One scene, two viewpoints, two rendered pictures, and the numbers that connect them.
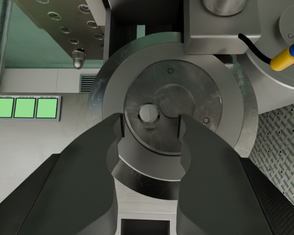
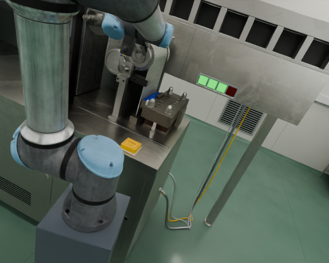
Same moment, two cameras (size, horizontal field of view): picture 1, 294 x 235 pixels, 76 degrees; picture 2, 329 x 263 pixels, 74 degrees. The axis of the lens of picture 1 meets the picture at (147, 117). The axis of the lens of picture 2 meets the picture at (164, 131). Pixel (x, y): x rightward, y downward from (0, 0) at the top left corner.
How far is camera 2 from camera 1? 0.97 m
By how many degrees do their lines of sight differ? 22
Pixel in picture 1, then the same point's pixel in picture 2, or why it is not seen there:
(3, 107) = (221, 87)
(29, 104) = (209, 84)
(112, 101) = (148, 59)
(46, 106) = (202, 81)
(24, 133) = (216, 72)
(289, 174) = not seen: hidden behind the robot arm
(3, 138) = (226, 74)
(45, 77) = (285, 147)
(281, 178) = not seen: hidden behind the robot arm
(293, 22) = (117, 63)
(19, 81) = (315, 155)
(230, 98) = not seen: hidden behind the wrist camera
